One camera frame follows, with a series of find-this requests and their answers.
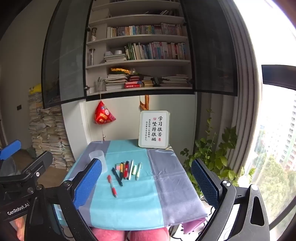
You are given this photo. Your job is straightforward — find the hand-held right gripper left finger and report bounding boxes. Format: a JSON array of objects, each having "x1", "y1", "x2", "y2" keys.
[{"x1": 24, "y1": 158, "x2": 102, "y2": 241}]

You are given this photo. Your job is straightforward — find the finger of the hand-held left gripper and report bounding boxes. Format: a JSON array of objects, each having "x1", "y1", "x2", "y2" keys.
[
  {"x1": 0, "y1": 139, "x2": 22, "y2": 160},
  {"x1": 22, "y1": 151, "x2": 53, "y2": 180}
]

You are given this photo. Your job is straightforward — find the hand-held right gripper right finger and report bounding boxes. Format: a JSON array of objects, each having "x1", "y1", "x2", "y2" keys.
[{"x1": 191, "y1": 158, "x2": 270, "y2": 241}]

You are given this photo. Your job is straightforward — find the translucent plastic cup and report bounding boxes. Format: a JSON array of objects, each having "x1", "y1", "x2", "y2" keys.
[{"x1": 88, "y1": 150, "x2": 107, "y2": 174}]

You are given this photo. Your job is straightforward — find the person's left hand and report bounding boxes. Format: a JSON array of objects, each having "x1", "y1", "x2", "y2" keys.
[{"x1": 10, "y1": 217, "x2": 26, "y2": 241}]

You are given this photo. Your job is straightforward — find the large pile of paper books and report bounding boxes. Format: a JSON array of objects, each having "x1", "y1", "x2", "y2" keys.
[{"x1": 28, "y1": 93, "x2": 75, "y2": 171}]

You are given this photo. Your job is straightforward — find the green leafy plant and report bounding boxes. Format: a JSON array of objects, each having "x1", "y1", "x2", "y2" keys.
[{"x1": 180, "y1": 109, "x2": 256, "y2": 200}]

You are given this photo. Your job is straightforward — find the blue and grey tablecloth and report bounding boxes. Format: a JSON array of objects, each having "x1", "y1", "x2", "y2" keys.
[{"x1": 57, "y1": 139, "x2": 210, "y2": 233}]

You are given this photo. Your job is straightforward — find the person's left leg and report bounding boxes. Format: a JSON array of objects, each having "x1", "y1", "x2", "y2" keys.
[{"x1": 91, "y1": 227, "x2": 126, "y2": 241}]

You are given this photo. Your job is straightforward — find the person's leg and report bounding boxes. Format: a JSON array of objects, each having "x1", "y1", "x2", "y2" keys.
[
  {"x1": 129, "y1": 227, "x2": 170, "y2": 241},
  {"x1": 91, "y1": 227, "x2": 126, "y2": 241}
]

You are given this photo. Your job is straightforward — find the red pyramid hanging ornament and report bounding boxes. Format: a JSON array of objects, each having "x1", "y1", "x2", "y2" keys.
[{"x1": 93, "y1": 91, "x2": 116, "y2": 142}]

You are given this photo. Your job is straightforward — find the framed calligraphy sign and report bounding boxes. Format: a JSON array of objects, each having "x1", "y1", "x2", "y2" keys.
[{"x1": 138, "y1": 110, "x2": 171, "y2": 149}]

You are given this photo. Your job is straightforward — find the person's right leg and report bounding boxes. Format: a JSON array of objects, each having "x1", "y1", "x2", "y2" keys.
[{"x1": 129, "y1": 227, "x2": 170, "y2": 241}]

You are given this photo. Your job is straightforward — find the clear pen holder on shelf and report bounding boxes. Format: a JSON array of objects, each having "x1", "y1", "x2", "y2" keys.
[{"x1": 95, "y1": 77, "x2": 104, "y2": 93}]

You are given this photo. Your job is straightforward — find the apartment building outside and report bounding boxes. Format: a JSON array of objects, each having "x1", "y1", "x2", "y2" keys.
[{"x1": 277, "y1": 93, "x2": 296, "y2": 172}]

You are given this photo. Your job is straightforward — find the grey curtain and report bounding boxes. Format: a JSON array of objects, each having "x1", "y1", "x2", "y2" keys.
[{"x1": 222, "y1": 0, "x2": 264, "y2": 176}]

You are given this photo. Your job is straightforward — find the tall stack of white books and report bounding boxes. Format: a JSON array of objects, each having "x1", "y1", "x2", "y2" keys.
[{"x1": 105, "y1": 74, "x2": 129, "y2": 91}]

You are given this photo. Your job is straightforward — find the dark glass cabinet door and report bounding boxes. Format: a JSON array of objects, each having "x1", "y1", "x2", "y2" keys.
[
  {"x1": 42, "y1": 0, "x2": 94, "y2": 109},
  {"x1": 180, "y1": 0, "x2": 238, "y2": 96}
]

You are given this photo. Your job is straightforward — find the wide stack of magazines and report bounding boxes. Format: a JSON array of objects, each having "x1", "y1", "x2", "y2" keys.
[{"x1": 159, "y1": 75, "x2": 190, "y2": 87}]

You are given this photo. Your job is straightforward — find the red books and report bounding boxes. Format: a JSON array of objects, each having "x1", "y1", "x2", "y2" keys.
[{"x1": 125, "y1": 80, "x2": 142, "y2": 89}]

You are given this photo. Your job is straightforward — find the short stack of mixed books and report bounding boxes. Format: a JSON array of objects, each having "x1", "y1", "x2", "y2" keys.
[{"x1": 142, "y1": 76, "x2": 154, "y2": 88}]

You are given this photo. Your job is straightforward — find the yellow flower garland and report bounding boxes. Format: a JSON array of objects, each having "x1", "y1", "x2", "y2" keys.
[{"x1": 110, "y1": 68, "x2": 139, "y2": 75}]

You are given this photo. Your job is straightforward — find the small stack of flat books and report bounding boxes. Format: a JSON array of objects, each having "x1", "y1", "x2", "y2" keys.
[{"x1": 104, "y1": 51, "x2": 127, "y2": 63}]

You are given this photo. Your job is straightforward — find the white bookshelf cabinet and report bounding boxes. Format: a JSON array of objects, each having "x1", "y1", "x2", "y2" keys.
[{"x1": 84, "y1": 0, "x2": 195, "y2": 95}]

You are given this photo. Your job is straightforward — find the row of books, green spines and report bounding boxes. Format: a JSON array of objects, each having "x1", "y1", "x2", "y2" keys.
[{"x1": 125, "y1": 42, "x2": 188, "y2": 60}]

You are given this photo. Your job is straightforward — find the long row of books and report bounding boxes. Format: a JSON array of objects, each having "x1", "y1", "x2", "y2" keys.
[{"x1": 106, "y1": 23, "x2": 183, "y2": 38}]

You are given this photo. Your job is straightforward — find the dark window frame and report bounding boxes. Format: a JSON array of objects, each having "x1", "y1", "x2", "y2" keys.
[{"x1": 261, "y1": 65, "x2": 296, "y2": 91}]

